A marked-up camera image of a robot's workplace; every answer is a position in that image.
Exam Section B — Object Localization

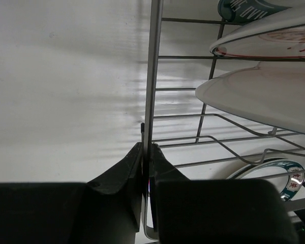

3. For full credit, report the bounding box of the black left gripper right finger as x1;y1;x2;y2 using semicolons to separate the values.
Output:
149;144;298;243

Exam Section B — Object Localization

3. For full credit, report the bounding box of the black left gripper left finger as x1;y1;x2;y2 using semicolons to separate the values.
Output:
0;143;142;243

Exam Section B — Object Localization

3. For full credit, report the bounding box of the grey wire dish rack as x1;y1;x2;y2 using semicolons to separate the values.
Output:
141;0;305;240

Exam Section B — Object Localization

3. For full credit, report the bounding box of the plate with dark green rim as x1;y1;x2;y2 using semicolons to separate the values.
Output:
227;158;305;201

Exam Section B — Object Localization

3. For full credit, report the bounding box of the orange sunburst plate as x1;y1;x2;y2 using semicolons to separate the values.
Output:
209;3;305;59
195;62;305;134

